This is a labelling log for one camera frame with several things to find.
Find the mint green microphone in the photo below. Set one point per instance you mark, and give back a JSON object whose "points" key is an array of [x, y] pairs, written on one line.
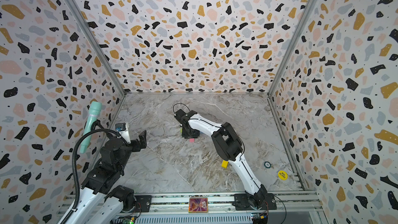
{"points": [[93, 114]]}

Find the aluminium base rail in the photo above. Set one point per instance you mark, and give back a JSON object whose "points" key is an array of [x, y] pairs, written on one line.
{"points": [[292, 207]]}

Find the yellow block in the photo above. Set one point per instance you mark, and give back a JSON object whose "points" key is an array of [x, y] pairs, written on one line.
{"points": [[225, 164]]}

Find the yellow round sticker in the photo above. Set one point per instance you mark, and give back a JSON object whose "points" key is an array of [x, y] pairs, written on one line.
{"points": [[282, 175]]}

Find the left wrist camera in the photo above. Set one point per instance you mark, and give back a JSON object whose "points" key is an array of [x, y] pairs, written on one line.
{"points": [[123, 129]]}

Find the metal corner profile right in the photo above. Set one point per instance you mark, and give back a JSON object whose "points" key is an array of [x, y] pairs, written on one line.
{"points": [[307, 13]]}

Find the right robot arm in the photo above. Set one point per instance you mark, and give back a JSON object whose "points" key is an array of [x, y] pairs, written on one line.
{"points": [[231, 149]]}

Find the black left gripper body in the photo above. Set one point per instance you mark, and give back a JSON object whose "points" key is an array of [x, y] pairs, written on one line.
{"points": [[137, 146]]}

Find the metal corner profile left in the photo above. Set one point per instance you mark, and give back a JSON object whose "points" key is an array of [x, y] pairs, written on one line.
{"points": [[74, 9]]}

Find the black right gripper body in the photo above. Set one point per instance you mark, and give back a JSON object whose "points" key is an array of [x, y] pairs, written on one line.
{"points": [[190, 134]]}

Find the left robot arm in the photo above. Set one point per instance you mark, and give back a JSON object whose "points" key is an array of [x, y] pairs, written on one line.
{"points": [[102, 177]]}

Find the metal corner profile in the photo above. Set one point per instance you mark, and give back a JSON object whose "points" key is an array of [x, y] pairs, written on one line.
{"points": [[74, 9], [307, 13]]}

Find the colourful square card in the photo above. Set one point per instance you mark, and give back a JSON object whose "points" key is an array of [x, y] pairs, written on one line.
{"points": [[198, 205]]}

